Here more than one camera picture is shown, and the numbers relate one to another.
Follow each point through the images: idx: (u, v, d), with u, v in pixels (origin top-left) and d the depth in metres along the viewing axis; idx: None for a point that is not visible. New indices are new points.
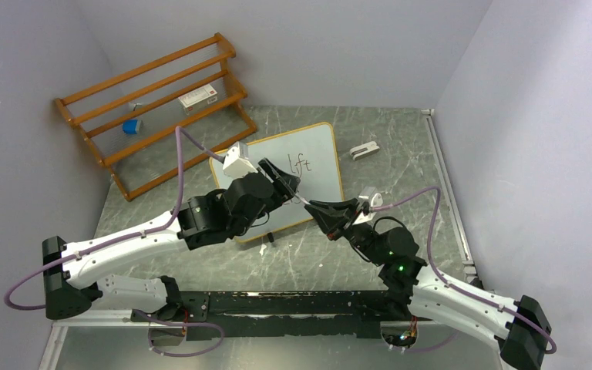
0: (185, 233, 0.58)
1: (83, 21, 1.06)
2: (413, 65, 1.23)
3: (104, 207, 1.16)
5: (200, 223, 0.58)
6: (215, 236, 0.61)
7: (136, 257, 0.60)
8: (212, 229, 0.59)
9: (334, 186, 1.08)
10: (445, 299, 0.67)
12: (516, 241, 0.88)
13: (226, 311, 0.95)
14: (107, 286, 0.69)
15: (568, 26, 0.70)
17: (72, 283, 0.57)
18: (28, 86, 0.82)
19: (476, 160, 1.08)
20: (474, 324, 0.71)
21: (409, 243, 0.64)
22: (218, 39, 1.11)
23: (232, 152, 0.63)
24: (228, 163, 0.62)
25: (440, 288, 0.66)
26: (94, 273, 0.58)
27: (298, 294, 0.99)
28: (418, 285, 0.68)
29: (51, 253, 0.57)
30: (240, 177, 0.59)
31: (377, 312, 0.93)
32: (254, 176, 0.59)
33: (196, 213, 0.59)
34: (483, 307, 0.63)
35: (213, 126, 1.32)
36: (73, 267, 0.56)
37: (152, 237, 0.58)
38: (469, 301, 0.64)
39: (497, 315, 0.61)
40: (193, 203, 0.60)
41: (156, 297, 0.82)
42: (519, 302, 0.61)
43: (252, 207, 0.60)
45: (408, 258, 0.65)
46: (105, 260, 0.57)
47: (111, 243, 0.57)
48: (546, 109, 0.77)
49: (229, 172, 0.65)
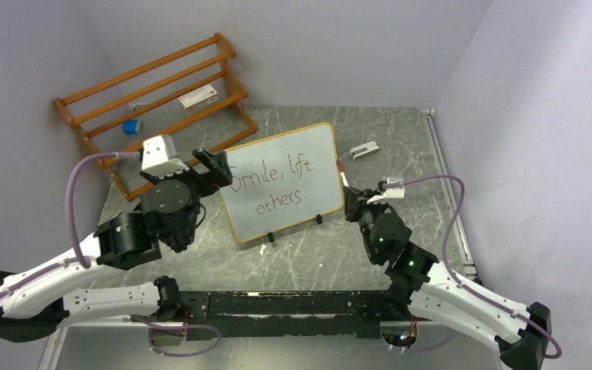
0: (103, 260, 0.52)
1: (83, 21, 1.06)
2: (412, 65, 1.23)
3: (103, 208, 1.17)
5: (126, 244, 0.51)
6: (143, 258, 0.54)
7: (67, 287, 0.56)
8: (136, 250, 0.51)
9: (334, 185, 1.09)
10: (455, 299, 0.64)
12: (515, 241, 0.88)
13: (225, 311, 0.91)
14: (76, 304, 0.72)
15: (567, 25, 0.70)
17: (12, 316, 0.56)
18: (29, 87, 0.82)
19: (476, 159, 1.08)
20: (474, 326, 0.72)
21: (399, 227, 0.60)
22: (218, 39, 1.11)
23: (157, 151, 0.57)
24: (156, 166, 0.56)
25: (452, 287, 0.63)
26: (31, 305, 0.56)
27: (298, 294, 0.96)
28: (428, 283, 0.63)
29: None
30: (153, 191, 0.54)
31: (377, 313, 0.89)
32: (168, 190, 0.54)
33: (119, 232, 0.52)
34: (496, 312, 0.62)
35: (213, 126, 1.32)
36: (5, 302, 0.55)
37: (72, 267, 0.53)
38: (482, 304, 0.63)
39: (509, 321, 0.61)
40: (113, 222, 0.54)
41: (145, 304, 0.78)
42: (530, 309, 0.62)
43: (172, 220, 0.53)
45: (404, 244, 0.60)
46: (32, 294, 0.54)
47: (36, 276, 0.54)
48: (546, 109, 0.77)
49: (151, 170, 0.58)
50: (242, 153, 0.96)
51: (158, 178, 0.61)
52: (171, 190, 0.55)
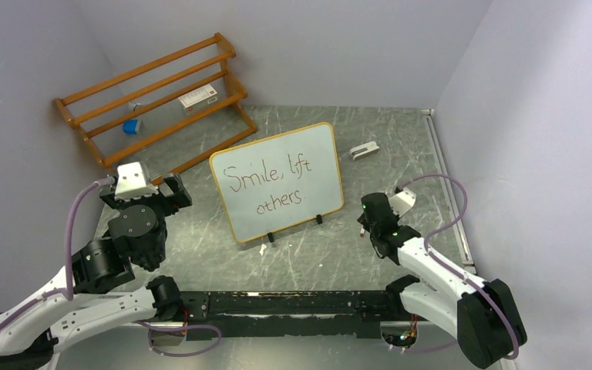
0: (79, 289, 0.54)
1: (83, 21, 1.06)
2: (412, 65, 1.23)
3: (104, 208, 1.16)
5: (100, 270, 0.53)
6: (118, 280, 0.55)
7: (51, 317, 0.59)
8: (112, 273, 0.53)
9: (334, 186, 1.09)
10: (421, 267, 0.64)
12: (515, 241, 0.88)
13: (226, 311, 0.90)
14: (65, 329, 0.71)
15: (569, 25, 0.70)
17: (5, 351, 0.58)
18: (29, 87, 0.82)
19: (476, 159, 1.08)
20: (445, 312, 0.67)
21: (376, 195, 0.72)
22: (218, 39, 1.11)
23: (136, 176, 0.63)
24: (136, 190, 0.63)
25: (420, 255, 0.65)
26: (20, 339, 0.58)
27: (298, 294, 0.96)
28: (401, 250, 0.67)
29: None
30: (119, 217, 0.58)
31: (377, 313, 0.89)
32: (135, 215, 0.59)
33: (92, 260, 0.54)
34: (448, 277, 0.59)
35: (213, 126, 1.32)
36: None
37: (52, 298, 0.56)
38: (440, 269, 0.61)
39: (459, 285, 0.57)
40: (82, 251, 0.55)
41: (138, 310, 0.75)
42: (487, 282, 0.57)
43: (142, 242, 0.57)
45: (382, 210, 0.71)
46: (19, 330, 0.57)
47: (18, 314, 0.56)
48: (546, 109, 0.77)
49: (126, 195, 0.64)
50: (242, 152, 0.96)
51: (125, 201, 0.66)
52: (136, 214, 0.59)
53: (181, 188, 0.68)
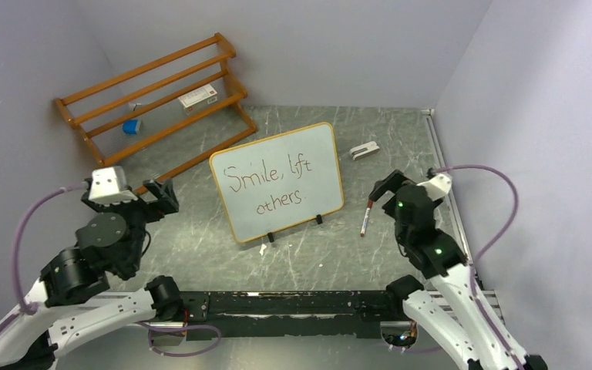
0: (51, 301, 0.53)
1: (83, 21, 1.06)
2: (412, 65, 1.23)
3: None
5: (72, 280, 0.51)
6: (93, 290, 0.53)
7: (36, 327, 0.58)
8: (83, 284, 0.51)
9: (334, 186, 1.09)
10: (459, 307, 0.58)
12: (514, 241, 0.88)
13: (225, 311, 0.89)
14: (64, 334, 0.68)
15: (569, 25, 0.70)
17: None
18: (29, 87, 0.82)
19: (476, 159, 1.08)
20: (453, 343, 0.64)
21: (421, 195, 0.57)
22: (218, 39, 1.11)
23: (109, 183, 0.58)
24: (107, 196, 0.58)
25: (463, 294, 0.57)
26: (10, 351, 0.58)
27: (298, 294, 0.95)
28: (445, 278, 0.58)
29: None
30: (87, 226, 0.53)
31: (377, 313, 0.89)
32: (103, 220, 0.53)
33: (62, 272, 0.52)
34: (490, 340, 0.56)
35: (213, 126, 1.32)
36: None
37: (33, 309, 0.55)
38: (482, 325, 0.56)
39: (501, 356, 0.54)
40: (52, 264, 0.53)
41: (138, 311, 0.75)
42: (529, 358, 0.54)
43: (113, 251, 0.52)
45: (426, 213, 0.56)
46: (6, 342, 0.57)
47: (2, 328, 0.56)
48: (546, 109, 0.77)
49: (99, 200, 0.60)
50: (241, 153, 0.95)
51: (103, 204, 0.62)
52: (104, 221, 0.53)
53: (164, 195, 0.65)
